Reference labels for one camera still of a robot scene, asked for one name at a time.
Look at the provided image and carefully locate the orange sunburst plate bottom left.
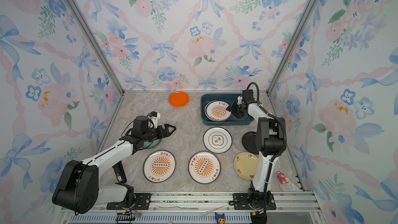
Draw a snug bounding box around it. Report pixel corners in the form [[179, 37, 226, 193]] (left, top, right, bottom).
[[143, 150, 176, 183]]

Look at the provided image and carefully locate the pale yellow plate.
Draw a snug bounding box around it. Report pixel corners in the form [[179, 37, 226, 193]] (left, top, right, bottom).
[[234, 152, 259, 180]]

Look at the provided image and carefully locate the black round plate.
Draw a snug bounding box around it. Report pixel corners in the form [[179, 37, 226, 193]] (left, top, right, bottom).
[[241, 131, 259, 155]]

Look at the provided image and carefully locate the teal plastic bin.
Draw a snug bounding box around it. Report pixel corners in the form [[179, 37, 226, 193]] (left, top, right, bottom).
[[201, 93, 254, 125]]

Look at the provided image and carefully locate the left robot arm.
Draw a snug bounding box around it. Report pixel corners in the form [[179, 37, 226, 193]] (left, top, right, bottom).
[[52, 112, 177, 215]]

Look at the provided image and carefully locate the orange sunburst plate bottom centre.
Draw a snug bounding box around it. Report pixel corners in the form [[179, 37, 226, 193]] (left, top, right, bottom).
[[188, 151, 221, 185]]

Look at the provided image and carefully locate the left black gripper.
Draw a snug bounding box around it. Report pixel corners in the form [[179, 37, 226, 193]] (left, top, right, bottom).
[[143, 123, 176, 143]]

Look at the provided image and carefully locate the small green patterned plate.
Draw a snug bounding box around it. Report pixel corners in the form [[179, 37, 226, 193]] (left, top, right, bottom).
[[143, 139, 162, 149]]

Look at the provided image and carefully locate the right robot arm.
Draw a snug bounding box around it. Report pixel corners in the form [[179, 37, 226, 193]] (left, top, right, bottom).
[[227, 88, 287, 203]]

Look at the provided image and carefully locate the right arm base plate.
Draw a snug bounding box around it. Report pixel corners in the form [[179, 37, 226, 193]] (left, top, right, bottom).
[[229, 191, 276, 211]]

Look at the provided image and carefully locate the small pink toy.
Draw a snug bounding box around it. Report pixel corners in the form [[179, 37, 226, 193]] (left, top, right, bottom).
[[277, 171, 289, 185]]

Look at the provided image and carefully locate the small blue toy figure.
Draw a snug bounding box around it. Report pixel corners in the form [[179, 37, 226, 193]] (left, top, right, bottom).
[[215, 213, 226, 224]]

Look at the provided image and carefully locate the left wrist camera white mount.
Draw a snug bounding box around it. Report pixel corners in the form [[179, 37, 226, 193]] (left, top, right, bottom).
[[147, 112, 161, 129]]

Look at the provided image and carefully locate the orange sunburst plate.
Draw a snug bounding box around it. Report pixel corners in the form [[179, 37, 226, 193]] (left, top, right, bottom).
[[188, 151, 221, 185], [204, 101, 231, 121], [143, 150, 176, 183]]

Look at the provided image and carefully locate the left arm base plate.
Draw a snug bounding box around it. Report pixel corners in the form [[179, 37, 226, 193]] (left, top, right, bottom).
[[106, 193, 152, 210]]

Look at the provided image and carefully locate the aluminium front rail frame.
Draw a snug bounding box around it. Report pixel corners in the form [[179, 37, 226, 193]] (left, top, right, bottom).
[[55, 191, 326, 224]]

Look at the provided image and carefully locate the orange sunburst plate top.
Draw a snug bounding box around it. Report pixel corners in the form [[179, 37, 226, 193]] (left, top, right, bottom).
[[204, 101, 231, 121]]

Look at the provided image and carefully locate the white flower-outline plate centre right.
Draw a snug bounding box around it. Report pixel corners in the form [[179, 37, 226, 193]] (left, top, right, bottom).
[[203, 127, 233, 153]]

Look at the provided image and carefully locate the orange plastic plate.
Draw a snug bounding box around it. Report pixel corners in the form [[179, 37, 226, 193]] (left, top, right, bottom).
[[169, 91, 189, 107]]

